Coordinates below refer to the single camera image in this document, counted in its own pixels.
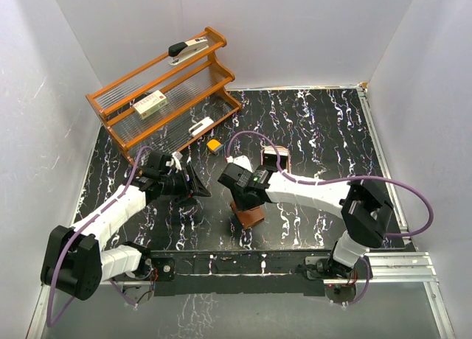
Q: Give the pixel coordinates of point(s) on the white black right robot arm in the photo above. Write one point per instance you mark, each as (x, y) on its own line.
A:
(365, 210)

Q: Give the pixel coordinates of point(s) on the yellow grey eraser block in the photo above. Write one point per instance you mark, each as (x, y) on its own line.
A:
(214, 146)

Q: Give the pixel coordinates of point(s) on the black white stapler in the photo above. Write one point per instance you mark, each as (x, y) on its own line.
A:
(182, 51)

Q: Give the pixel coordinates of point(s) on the brown leather card holder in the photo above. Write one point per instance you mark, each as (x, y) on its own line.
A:
(248, 218)

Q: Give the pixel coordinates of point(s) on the orange wooden shelf rack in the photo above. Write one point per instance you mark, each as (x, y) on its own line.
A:
(169, 102)

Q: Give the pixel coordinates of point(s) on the cream oval card tray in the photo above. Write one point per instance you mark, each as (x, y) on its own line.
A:
(276, 160)

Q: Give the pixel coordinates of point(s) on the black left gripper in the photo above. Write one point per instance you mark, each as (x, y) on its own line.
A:
(195, 187)

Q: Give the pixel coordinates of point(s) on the small white black device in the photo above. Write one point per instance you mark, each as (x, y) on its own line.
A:
(199, 127)

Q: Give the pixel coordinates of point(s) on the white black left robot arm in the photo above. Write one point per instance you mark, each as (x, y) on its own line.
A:
(76, 258)

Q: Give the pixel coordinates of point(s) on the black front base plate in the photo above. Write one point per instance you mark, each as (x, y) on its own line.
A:
(236, 272)

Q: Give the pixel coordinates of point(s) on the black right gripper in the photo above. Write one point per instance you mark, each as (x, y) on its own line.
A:
(245, 205)

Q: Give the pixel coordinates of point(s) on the aluminium frame rail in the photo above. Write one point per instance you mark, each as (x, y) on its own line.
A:
(395, 266)

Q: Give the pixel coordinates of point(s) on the white staples box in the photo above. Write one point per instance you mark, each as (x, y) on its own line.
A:
(150, 103)

